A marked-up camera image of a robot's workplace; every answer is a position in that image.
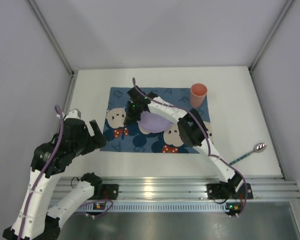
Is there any purple plastic plate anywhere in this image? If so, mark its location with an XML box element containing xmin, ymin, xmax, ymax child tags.
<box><xmin>137</xmin><ymin>111</ymin><xmax>172</xmax><ymax>134</ymax></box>

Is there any blue cartoon placemat cloth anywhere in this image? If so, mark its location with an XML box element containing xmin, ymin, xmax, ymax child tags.
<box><xmin>101</xmin><ymin>87</ymin><xmax>213</xmax><ymax>154</ymax></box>

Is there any coral plastic cup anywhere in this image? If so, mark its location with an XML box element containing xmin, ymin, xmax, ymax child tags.
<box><xmin>190</xmin><ymin>83</ymin><xmax>208</xmax><ymax>108</ymax></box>

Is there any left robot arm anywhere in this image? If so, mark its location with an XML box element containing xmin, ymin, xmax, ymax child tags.
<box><xmin>2</xmin><ymin>116</ymin><xmax>107</xmax><ymax>240</ymax></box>

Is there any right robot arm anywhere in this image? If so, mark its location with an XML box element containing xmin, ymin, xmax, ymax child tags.
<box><xmin>124</xmin><ymin>85</ymin><xmax>248</xmax><ymax>195</ymax></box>

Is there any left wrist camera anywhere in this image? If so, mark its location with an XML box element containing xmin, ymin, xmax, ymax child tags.
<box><xmin>63</xmin><ymin>108</ymin><xmax>81</xmax><ymax>120</ymax></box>

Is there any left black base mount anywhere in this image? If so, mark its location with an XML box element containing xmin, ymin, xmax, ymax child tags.
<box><xmin>99</xmin><ymin>184</ymin><xmax>119</xmax><ymax>200</ymax></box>

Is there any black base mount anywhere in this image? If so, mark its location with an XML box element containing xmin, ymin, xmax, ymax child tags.
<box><xmin>206</xmin><ymin>183</ymin><xmax>254</xmax><ymax>200</ymax></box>
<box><xmin>99</xmin><ymin>184</ymin><xmax>119</xmax><ymax>200</ymax></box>

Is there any aluminium mounting rail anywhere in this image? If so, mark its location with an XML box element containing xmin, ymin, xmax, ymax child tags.
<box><xmin>49</xmin><ymin>176</ymin><xmax>300</xmax><ymax>202</ymax></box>

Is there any perforated cable tray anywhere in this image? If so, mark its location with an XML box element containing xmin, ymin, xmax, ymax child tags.
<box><xmin>77</xmin><ymin>202</ymin><xmax>241</xmax><ymax>213</ymax></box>

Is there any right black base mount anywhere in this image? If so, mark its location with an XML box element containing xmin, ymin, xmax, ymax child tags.
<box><xmin>206</xmin><ymin>183</ymin><xmax>254</xmax><ymax>200</ymax></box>

